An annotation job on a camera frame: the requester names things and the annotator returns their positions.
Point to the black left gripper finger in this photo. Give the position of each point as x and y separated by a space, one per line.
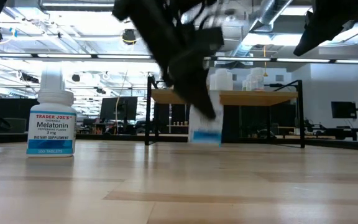
200 99

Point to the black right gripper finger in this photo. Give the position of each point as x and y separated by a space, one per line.
314 35
306 45

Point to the white melatonin bottle blue label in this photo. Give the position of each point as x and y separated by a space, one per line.
205 137
51 124

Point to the black monitor on arm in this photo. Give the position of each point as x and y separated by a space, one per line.
343 109

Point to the small background wooden shelf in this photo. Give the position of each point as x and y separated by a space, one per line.
177 125

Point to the black computer monitor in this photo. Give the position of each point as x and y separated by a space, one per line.
118 109

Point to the black overhead light bar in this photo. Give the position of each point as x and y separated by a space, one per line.
64 56

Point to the white building pillar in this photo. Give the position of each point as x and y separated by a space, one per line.
52 77

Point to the black partition panel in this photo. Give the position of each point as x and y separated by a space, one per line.
14 107

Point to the black overhead camera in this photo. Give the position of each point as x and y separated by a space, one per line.
129 35

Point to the silver ventilation duct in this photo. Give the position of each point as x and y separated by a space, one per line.
270 12

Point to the wooden shelf with black frame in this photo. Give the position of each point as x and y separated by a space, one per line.
259 98

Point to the black aluminium table frame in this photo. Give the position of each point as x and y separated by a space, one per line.
346 144

